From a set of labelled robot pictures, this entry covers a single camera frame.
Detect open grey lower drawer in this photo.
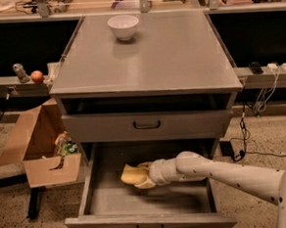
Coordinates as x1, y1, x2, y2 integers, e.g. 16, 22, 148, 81
65, 139, 237, 228

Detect open cardboard box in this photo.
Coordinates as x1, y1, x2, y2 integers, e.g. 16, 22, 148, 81
0, 99, 82, 188

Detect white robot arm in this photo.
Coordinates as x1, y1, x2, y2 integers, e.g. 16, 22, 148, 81
135, 151, 286, 228

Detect white ceramic bowl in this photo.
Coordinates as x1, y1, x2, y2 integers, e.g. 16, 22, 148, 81
107, 15, 139, 41

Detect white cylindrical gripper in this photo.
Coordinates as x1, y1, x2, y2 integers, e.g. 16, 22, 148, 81
135, 158, 205, 190

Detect green snack bag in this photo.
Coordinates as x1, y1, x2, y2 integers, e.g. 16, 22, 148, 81
55, 131, 79, 156

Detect small grey figurine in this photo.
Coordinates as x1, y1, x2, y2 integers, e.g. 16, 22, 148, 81
12, 63, 29, 83

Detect closed grey upper drawer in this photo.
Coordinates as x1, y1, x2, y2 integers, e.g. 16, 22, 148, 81
62, 110, 232, 143

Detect black power adapter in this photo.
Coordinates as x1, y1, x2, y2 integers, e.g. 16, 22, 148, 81
219, 141, 234, 157

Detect black cable on floor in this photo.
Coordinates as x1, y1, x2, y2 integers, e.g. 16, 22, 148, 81
225, 99, 286, 163

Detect red apple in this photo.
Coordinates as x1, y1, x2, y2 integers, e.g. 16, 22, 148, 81
30, 70, 44, 83

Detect grey drawer cabinet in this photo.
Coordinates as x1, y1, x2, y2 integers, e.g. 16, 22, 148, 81
50, 10, 241, 160

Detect yellow sponge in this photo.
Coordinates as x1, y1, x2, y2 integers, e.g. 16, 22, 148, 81
120, 164, 149, 185

